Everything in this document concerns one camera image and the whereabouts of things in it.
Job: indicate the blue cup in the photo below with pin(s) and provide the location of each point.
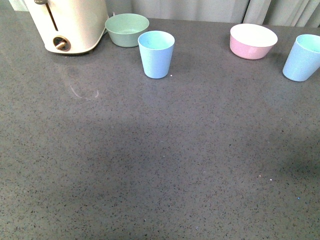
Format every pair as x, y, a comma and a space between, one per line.
156, 50
303, 59

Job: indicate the green bowl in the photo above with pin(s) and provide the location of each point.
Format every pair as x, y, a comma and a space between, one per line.
124, 29

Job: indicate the pink bowl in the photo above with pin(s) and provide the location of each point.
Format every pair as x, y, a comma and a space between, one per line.
251, 41

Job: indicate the cream white toaster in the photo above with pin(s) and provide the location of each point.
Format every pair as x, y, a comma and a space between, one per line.
69, 26

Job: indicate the grey curtain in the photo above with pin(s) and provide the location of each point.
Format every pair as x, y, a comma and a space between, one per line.
294, 13

